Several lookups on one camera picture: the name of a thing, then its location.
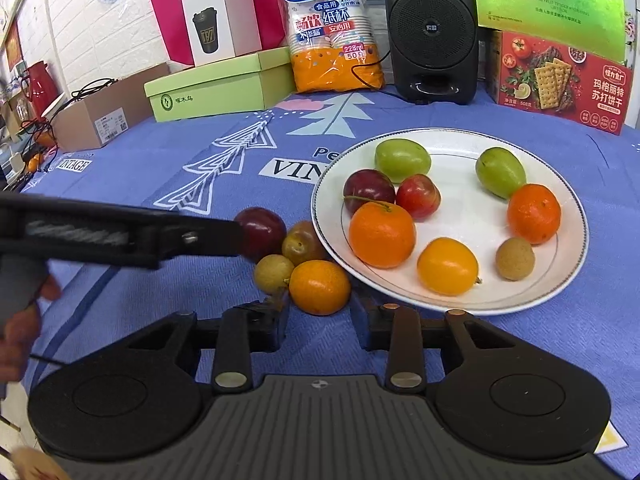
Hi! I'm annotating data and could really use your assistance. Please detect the black speaker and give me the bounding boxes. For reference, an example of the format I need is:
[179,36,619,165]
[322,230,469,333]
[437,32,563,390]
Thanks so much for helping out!
[382,0,479,106]

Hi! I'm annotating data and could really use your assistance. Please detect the brown longan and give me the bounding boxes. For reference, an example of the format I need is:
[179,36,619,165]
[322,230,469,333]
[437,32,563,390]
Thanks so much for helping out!
[495,236,536,281]
[253,254,296,296]

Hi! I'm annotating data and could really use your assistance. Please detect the orange paper cup pack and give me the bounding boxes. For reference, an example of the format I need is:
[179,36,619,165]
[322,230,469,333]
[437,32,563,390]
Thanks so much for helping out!
[272,0,386,95]

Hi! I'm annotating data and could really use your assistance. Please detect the white plate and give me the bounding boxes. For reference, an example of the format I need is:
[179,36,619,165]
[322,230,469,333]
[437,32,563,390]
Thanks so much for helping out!
[311,127,590,316]

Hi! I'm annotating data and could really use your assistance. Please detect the brown cardboard box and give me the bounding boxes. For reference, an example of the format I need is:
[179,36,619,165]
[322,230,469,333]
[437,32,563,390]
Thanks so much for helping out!
[50,62,173,152]

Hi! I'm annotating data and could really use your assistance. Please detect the brownish green plum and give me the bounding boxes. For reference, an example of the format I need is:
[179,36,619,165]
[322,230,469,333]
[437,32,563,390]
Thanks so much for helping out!
[281,220,328,267]

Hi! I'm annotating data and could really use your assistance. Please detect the red kettle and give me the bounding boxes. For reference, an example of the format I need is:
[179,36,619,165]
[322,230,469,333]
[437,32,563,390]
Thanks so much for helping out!
[24,60,60,106]

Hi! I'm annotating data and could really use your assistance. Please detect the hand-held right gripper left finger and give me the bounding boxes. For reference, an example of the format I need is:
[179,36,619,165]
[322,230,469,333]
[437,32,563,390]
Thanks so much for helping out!
[125,300,291,394]

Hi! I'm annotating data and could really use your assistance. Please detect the red cracker box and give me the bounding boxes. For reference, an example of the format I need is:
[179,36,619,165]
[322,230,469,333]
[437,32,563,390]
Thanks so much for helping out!
[486,29,635,136]

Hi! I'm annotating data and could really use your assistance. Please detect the green gift box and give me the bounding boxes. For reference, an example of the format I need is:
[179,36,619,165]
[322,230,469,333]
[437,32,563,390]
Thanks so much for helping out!
[470,0,628,66]

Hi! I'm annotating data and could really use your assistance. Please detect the dark red plum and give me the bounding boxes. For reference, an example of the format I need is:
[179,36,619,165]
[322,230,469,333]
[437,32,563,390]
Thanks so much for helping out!
[234,207,288,263]
[343,169,397,216]

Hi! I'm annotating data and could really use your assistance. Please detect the person's left hand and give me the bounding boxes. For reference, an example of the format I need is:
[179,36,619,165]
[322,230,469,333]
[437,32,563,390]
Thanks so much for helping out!
[0,274,63,387]

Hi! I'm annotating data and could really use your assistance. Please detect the orange tangerine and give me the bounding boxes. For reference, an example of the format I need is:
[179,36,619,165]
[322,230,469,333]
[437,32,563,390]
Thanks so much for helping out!
[507,183,562,246]

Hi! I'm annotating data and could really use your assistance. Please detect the black cables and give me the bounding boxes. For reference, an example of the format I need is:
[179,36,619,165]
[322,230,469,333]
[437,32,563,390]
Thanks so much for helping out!
[62,77,121,103]

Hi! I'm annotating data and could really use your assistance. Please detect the green shoe box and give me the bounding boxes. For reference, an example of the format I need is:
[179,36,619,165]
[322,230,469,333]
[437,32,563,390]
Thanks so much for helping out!
[144,47,296,123]

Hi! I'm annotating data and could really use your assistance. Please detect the tangerine with stem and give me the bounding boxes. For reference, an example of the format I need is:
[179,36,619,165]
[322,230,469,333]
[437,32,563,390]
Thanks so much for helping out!
[345,197,417,269]

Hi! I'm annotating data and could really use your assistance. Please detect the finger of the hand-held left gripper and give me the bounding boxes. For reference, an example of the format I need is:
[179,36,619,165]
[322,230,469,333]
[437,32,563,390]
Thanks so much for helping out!
[165,212,248,261]

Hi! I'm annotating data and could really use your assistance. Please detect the orange kumquat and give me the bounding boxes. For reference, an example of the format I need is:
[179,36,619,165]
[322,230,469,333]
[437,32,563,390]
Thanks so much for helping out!
[288,259,352,316]

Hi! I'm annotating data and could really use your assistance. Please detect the yellow kumquat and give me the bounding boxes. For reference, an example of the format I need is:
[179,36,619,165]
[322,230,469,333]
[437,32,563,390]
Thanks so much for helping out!
[416,237,483,297]

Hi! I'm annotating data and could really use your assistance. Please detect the white cup box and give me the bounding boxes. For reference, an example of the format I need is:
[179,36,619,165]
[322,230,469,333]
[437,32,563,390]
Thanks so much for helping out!
[181,0,263,67]

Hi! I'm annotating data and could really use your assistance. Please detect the blue printed tablecloth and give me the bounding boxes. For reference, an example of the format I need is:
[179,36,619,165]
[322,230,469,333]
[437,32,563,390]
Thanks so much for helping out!
[20,87,640,461]

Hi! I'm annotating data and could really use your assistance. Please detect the black speaker cable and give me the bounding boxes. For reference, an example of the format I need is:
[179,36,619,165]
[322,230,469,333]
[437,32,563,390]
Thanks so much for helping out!
[350,50,431,107]

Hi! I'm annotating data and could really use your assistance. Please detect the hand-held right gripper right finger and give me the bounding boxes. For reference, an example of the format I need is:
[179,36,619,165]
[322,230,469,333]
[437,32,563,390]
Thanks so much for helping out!
[350,299,517,394]

